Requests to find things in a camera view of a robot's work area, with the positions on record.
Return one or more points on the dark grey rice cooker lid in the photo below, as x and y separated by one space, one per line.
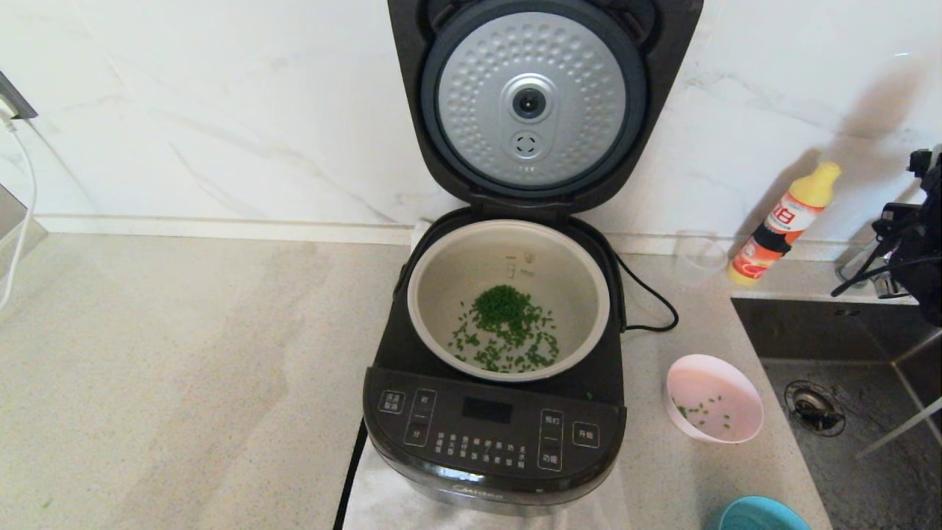
530 103

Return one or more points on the pink bowl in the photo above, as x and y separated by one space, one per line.
721 383

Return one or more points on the blue bowl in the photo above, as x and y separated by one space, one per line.
758 515

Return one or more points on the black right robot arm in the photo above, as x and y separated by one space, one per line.
923 250

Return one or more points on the beige inner pot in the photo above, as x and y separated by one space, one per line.
449 280

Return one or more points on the dark grey rice cooker body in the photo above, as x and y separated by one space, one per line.
493 434

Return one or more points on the clear plastic cup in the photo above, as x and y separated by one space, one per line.
699 258

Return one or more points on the white cloth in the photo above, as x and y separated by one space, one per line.
383 500

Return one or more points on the yellow orange detergent bottle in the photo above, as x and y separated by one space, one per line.
780 221

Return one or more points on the metal sink drain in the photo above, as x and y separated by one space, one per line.
813 408

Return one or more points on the chrome faucet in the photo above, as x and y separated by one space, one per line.
857 269

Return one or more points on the grey flat panel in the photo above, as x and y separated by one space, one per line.
15 228

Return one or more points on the stainless steel sink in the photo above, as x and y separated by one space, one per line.
883 471

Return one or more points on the dark wall socket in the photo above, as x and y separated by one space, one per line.
16 99

